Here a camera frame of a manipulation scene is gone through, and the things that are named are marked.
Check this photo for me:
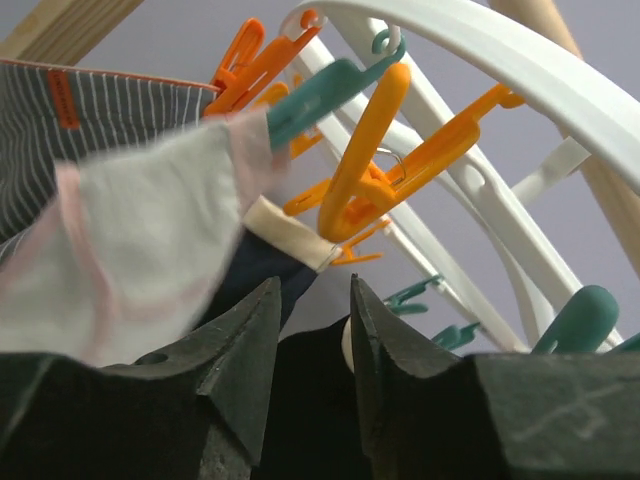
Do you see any white pink-trimmed underwear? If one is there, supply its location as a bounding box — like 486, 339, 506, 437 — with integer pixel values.
1, 110, 288, 366

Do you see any wooden hanging rack frame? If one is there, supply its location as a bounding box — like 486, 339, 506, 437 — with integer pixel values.
0, 0, 640, 281

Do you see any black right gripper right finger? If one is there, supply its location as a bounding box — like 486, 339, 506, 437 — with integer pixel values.
350, 277, 639, 479

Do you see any white oval clip hanger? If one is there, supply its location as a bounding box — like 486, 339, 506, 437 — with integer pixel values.
296, 1, 639, 352

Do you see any grey striped underwear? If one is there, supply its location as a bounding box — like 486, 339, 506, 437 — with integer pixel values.
1, 60, 216, 259

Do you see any navy blue underwear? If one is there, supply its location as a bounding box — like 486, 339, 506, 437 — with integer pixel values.
199, 197, 342, 325

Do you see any black underwear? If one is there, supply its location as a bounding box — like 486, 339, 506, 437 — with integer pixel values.
251, 317, 373, 480

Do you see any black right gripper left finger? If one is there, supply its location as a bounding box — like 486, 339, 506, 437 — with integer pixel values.
1, 278, 281, 479

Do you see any teal clothes peg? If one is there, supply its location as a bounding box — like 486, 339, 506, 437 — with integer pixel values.
532, 285, 619, 354
383, 275, 442, 317
267, 27, 406, 151
431, 322, 481, 351

